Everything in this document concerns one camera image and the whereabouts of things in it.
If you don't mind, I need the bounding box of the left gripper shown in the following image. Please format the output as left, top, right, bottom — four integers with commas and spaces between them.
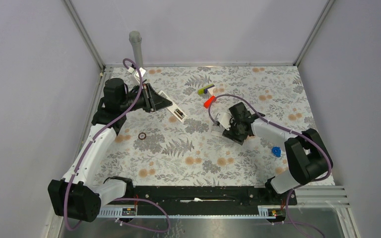
120, 83, 172, 113

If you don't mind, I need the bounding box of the white remote control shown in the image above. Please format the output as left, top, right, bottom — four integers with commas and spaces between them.
159, 91, 188, 123

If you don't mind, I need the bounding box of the white battery cover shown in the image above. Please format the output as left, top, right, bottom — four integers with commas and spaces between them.
211, 130, 223, 137

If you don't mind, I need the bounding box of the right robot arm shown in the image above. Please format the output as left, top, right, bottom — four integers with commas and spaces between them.
216, 103, 333, 204

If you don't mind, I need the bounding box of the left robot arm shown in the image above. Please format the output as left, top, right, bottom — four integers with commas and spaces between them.
48, 78, 173, 222

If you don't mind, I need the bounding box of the red orange block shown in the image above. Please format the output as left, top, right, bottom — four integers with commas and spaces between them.
203, 96, 216, 109

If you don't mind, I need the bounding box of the blue plastic piece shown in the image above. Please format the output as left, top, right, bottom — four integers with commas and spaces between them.
271, 147, 282, 158

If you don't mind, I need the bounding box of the floral patterned mat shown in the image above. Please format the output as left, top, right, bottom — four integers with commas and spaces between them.
94, 66, 316, 186

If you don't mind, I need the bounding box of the grey microphone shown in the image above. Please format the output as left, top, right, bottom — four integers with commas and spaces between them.
129, 31, 143, 67

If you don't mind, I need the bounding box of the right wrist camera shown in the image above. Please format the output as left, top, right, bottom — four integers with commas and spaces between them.
216, 113, 232, 130

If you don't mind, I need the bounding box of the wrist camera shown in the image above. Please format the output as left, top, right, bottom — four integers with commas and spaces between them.
216, 113, 232, 130
128, 66, 146, 83

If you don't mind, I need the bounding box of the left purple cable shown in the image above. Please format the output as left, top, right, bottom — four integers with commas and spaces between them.
63, 58, 172, 235

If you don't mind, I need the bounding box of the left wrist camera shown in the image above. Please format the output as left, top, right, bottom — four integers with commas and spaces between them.
128, 66, 146, 83

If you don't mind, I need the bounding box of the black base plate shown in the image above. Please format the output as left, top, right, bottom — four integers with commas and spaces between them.
109, 185, 298, 214

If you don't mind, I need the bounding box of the white slotted cable duct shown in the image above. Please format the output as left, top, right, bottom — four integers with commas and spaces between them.
97, 204, 286, 219

